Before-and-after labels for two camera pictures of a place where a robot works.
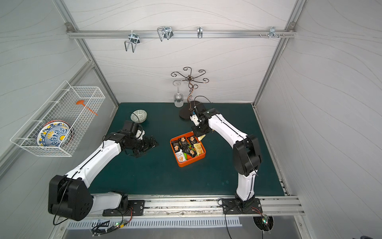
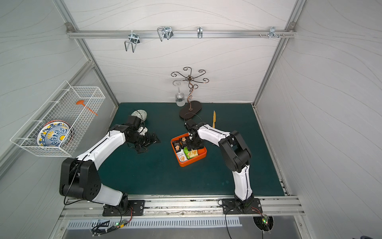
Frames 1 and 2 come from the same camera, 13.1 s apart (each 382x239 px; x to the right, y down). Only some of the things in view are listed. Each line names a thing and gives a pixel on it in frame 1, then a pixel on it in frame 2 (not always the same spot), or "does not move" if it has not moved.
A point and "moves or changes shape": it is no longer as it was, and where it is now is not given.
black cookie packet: (183, 142) does not move
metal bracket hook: (272, 32) does not move
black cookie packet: (176, 145) does not move
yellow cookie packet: (198, 148) moves or changes shape
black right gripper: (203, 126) → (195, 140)
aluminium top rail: (179, 34) does not move
